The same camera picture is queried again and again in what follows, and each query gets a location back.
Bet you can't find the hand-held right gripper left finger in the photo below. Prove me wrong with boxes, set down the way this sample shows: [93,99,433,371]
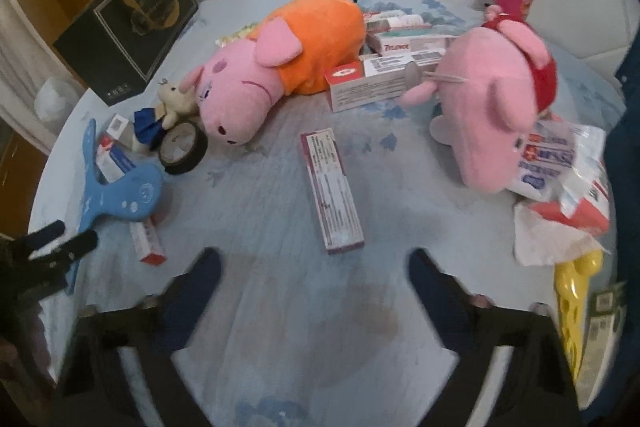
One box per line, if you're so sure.
[60,247,223,427]

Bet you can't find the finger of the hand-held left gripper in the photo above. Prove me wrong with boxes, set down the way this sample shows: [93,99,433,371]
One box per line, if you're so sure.
[30,231,98,273]
[12,221,66,253]

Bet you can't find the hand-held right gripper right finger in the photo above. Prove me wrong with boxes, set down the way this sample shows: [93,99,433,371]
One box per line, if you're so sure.
[409,248,583,427]

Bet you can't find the blue whale clip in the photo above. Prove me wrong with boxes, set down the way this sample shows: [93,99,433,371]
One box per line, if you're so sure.
[65,118,165,295]

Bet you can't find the black tape roll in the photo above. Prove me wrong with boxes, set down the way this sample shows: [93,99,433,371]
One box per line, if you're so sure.
[158,119,209,176]

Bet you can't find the long pink box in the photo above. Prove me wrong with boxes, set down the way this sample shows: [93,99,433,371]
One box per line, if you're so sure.
[300,128,366,255]

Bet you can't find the pink pig plush red dress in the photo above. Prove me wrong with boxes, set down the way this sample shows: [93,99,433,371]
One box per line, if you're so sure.
[400,4,558,194]

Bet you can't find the blue plastic crate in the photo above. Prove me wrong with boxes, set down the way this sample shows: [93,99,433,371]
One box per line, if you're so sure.
[602,52,640,248]

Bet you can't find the pink pig plush orange dress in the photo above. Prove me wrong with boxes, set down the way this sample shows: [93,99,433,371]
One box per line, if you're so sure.
[179,0,368,146]

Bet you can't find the small red white box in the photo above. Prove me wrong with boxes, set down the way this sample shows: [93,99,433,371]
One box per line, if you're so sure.
[129,217,167,265]

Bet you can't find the white blue red box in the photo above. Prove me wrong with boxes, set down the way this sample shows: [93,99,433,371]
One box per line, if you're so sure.
[97,142,136,182]

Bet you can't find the crumpled white paper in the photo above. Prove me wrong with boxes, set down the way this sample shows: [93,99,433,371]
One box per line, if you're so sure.
[514,202,606,267]

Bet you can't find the clear plastic bag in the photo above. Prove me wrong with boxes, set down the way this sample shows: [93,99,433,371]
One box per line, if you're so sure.
[34,76,83,128]

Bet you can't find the yellow plastic tongs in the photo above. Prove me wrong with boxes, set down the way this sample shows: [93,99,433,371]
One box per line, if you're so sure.
[554,249,601,383]

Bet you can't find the red medicine box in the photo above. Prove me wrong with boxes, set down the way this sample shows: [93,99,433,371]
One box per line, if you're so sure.
[527,199,612,235]

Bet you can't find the white green box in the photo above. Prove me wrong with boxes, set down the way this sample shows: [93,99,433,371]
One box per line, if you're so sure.
[575,282,628,410]

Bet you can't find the blue white sachet pack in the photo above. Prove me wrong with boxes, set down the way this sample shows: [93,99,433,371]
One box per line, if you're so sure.
[510,117,608,218]

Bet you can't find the small teddy bear blue skirt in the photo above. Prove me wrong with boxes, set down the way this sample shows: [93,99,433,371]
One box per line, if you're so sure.
[134,79,198,152]

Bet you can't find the white box with red end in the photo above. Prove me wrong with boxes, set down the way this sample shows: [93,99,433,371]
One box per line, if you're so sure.
[325,57,441,114]

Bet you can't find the black cardboard box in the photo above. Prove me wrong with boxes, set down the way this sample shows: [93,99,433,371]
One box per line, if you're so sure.
[52,0,200,108]

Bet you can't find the white box red lettering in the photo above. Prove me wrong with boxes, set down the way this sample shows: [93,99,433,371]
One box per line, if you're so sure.
[367,32,458,58]

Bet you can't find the yellowish snack bag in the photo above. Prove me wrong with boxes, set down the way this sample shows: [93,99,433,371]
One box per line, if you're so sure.
[216,21,262,48]

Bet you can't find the white red tube box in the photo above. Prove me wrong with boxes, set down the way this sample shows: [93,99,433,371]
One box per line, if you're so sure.
[362,9,426,32]

